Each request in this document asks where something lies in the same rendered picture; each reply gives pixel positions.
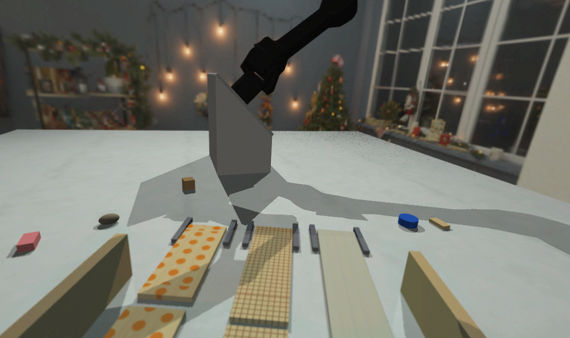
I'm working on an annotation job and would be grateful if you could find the dark brown oval stone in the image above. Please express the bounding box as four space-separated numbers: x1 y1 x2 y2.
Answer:
99 214 119 224

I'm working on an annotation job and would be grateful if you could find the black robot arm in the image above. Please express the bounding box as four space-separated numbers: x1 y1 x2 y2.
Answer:
231 0 358 104

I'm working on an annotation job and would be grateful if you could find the small brown wooden cube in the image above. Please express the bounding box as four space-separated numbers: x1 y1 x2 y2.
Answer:
182 177 195 191

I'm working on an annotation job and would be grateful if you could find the blue short cylinder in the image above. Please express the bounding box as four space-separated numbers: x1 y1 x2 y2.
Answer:
398 214 419 229

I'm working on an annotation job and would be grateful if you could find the red rectangular block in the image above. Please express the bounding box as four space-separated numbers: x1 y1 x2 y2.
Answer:
16 231 41 253

